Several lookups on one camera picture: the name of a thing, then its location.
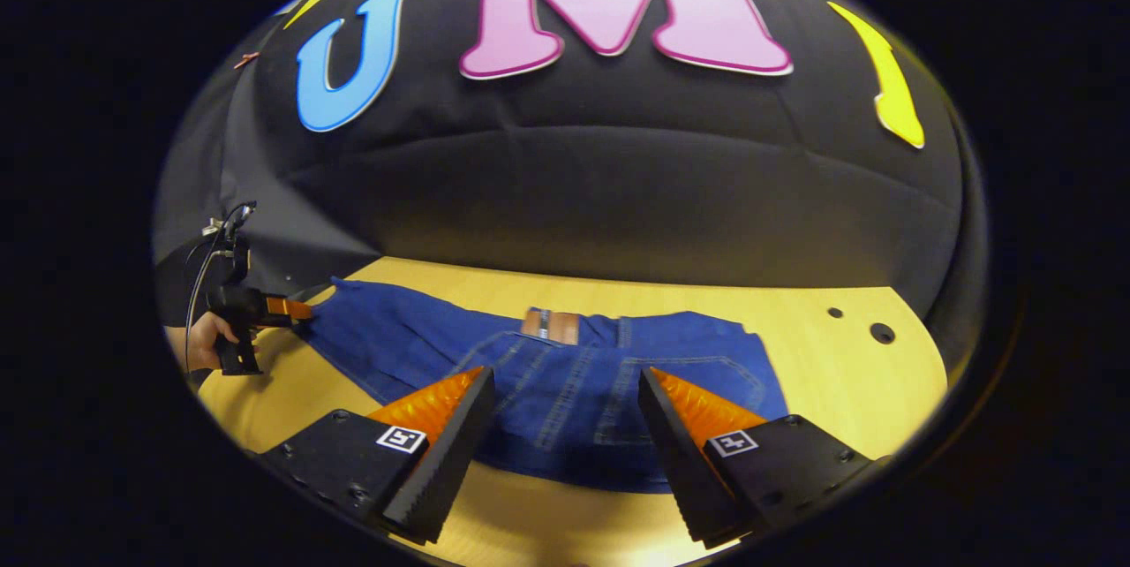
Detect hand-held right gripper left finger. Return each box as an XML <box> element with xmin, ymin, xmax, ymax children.
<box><xmin>256</xmin><ymin>365</ymin><xmax>497</xmax><ymax>546</ymax></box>

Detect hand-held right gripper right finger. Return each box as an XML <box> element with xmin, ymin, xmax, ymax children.
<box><xmin>637</xmin><ymin>366</ymin><xmax>891</xmax><ymax>550</ymax></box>

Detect blue denim jeans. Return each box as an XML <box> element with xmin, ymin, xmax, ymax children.
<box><xmin>300</xmin><ymin>277</ymin><xmax>791</xmax><ymax>495</ymax></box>

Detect black backdrop cloth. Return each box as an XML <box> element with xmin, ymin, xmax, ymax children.
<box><xmin>152</xmin><ymin>0</ymin><xmax>990</xmax><ymax>365</ymax></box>

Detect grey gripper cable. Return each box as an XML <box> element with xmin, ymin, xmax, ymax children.
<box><xmin>183</xmin><ymin>201</ymin><xmax>259</xmax><ymax>371</ymax></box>

